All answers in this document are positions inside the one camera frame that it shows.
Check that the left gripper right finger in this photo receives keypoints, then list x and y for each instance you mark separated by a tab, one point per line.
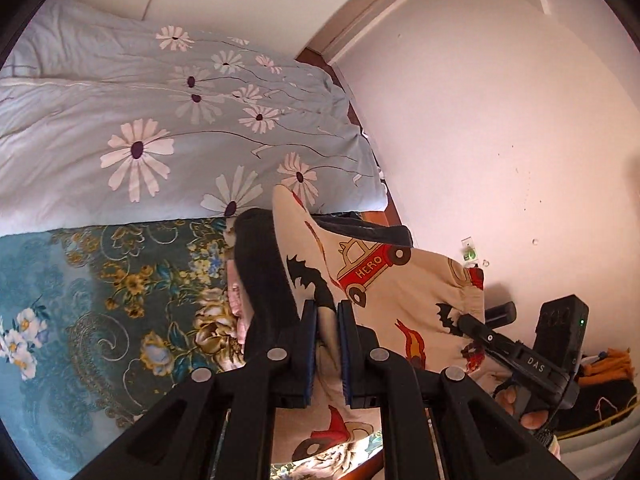
410	401

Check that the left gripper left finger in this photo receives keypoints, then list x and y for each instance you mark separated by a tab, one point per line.
246	400

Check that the cream car print garment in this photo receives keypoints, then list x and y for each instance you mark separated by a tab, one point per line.
410	298

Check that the orange yellow clothes pile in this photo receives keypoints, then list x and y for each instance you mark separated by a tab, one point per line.
607	393

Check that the pile of folded clothes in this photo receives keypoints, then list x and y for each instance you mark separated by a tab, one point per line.
239	303

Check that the teal floral blanket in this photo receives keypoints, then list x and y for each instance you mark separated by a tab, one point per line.
99	323

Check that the light blue daisy quilt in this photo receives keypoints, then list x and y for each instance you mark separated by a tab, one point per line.
106	120

